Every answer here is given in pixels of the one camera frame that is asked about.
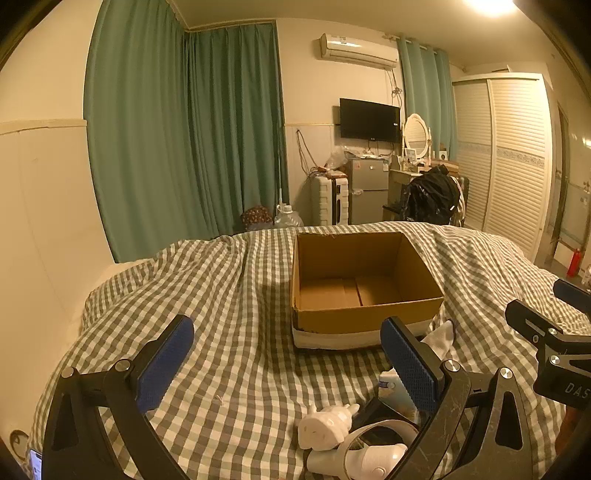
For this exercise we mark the white sock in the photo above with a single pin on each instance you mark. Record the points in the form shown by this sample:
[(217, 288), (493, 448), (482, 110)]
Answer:
[(441, 339)]

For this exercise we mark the black wall television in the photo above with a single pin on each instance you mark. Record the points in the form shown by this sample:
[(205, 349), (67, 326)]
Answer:
[(369, 120)]

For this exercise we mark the grey white checked blanket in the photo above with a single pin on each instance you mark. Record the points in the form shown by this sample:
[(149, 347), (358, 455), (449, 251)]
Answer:
[(231, 304)]

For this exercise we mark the brown cardboard box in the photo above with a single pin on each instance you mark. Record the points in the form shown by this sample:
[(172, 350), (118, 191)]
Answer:
[(351, 258)]

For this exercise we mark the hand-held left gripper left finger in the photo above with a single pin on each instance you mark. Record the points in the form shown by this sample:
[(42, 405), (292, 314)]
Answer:
[(166, 364)]

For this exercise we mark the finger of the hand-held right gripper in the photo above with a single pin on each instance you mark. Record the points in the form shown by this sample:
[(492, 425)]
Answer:
[(535, 325), (572, 295)]

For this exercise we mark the small silver fridge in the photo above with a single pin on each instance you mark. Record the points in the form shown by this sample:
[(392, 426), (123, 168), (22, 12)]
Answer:
[(367, 189)]

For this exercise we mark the patterned dark bag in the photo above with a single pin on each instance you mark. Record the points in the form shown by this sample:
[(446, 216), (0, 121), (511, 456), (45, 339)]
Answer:
[(256, 217)]

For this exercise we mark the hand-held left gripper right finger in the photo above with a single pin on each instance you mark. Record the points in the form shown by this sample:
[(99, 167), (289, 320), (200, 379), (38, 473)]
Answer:
[(411, 364)]

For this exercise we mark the white dressing table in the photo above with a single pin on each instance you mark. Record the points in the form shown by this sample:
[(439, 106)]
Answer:
[(397, 180)]

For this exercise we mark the large clear water bottle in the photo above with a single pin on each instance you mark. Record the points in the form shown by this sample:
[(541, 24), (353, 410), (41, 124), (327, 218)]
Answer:
[(288, 219)]

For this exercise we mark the ceiling light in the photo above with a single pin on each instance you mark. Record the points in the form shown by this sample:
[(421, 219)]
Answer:
[(489, 5)]

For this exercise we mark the clear plastic bag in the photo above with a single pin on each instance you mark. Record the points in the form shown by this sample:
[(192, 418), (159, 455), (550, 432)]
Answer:
[(336, 159)]

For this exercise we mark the white louvred wardrobe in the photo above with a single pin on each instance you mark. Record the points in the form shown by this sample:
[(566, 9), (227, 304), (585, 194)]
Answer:
[(512, 161)]

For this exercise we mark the black clothes pile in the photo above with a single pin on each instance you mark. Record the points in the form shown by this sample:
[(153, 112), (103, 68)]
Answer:
[(431, 196)]

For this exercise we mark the white oval mirror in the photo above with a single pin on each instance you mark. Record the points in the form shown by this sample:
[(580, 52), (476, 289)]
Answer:
[(415, 131)]

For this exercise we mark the light blue small device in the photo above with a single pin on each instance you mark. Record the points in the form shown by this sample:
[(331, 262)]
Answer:
[(392, 385)]

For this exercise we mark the light green curtain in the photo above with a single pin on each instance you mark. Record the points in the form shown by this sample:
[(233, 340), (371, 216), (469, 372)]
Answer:
[(427, 87)]

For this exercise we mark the smartphone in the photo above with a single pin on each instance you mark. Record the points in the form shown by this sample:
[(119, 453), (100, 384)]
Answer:
[(36, 466)]

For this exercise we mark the white air conditioner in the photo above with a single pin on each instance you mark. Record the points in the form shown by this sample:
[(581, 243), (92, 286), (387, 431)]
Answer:
[(355, 48)]

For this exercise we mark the red fire extinguisher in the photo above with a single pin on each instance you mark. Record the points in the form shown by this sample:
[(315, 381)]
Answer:
[(574, 263)]

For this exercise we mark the thin white pole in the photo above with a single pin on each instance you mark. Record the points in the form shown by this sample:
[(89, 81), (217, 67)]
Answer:
[(280, 180)]

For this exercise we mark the dark green curtain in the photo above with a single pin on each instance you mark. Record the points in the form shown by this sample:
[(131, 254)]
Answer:
[(184, 138)]

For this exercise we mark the white suitcase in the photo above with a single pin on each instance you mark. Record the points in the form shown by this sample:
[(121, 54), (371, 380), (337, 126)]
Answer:
[(325, 201)]

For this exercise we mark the white rabbit toy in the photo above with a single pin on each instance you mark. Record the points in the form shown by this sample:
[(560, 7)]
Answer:
[(321, 427)]

